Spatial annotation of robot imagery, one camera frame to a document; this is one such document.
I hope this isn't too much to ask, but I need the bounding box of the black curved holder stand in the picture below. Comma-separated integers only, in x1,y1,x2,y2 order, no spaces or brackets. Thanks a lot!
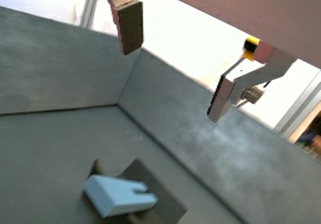
88,159,187,224

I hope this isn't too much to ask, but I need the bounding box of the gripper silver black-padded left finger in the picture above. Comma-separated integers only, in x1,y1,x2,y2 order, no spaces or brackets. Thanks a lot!
108,0,143,55

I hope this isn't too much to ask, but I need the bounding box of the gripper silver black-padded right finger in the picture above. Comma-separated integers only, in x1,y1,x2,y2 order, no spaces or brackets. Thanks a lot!
207,37,296,122

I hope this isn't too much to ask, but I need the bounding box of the blue double-square block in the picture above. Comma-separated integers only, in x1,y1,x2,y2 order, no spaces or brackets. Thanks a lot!
82,174,157,217

